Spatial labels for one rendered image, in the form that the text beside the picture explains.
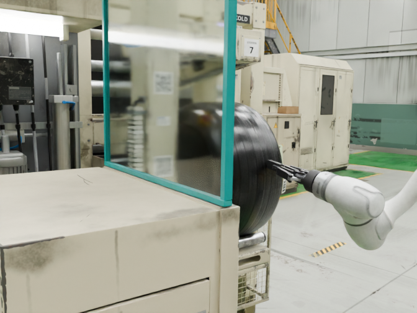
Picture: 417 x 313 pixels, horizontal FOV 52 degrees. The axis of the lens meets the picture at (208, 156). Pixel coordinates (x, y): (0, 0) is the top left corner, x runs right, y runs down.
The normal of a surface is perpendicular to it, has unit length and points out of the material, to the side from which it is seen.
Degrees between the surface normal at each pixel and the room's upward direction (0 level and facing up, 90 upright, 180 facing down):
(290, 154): 90
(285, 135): 90
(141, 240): 90
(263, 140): 58
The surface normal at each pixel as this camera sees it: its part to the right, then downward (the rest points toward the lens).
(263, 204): 0.54, 0.43
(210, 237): 0.58, 0.12
